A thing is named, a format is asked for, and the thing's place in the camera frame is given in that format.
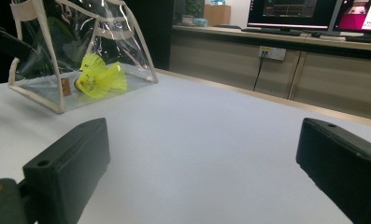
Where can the clear plastic bag beige trim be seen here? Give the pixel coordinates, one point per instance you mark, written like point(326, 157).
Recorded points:
point(36, 87)

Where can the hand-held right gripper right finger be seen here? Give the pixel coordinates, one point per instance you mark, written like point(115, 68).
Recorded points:
point(345, 168)

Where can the yellow shuttlecock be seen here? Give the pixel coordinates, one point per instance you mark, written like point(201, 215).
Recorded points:
point(92, 60)
point(116, 77)
point(88, 86)

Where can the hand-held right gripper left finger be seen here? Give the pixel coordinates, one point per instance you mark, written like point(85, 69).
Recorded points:
point(71, 165)

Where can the beige wooden counter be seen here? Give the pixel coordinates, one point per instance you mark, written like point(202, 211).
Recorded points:
point(329, 84)

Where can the small teal packet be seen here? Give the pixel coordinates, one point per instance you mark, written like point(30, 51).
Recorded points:
point(201, 22)

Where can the white wall socket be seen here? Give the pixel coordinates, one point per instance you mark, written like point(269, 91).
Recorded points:
point(276, 53)

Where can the black keyboard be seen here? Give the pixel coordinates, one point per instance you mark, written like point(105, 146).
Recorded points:
point(270, 31)
point(365, 39)

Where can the bright pink computer monitor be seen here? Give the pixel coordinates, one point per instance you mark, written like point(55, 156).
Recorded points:
point(360, 15)

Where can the dark computer monitor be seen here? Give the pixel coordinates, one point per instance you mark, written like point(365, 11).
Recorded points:
point(292, 12)

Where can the brown cardboard box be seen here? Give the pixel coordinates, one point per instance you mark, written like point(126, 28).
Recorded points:
point(217, 14)

